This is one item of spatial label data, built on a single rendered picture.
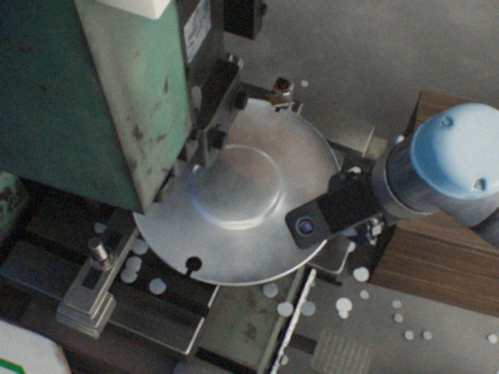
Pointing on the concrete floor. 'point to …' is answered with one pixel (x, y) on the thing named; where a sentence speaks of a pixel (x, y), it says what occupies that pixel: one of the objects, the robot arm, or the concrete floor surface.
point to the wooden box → (437, 246)
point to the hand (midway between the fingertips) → (332, 218)
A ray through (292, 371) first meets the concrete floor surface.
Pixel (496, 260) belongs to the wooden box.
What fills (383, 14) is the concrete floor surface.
